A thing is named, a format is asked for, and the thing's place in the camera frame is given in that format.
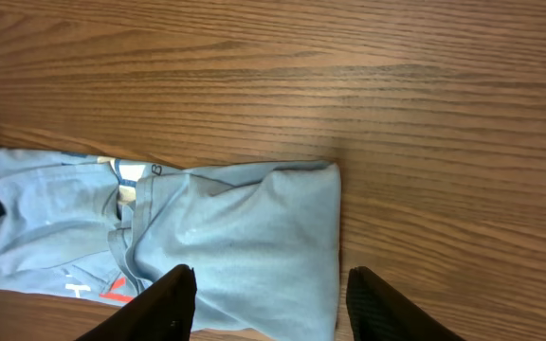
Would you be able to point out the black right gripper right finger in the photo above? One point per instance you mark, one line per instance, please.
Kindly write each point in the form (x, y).
(378, 312)

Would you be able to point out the light blue t-shirt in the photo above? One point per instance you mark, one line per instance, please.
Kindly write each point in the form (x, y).
(261, 238)

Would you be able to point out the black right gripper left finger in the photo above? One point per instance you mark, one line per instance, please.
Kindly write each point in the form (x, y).
(163, 312)

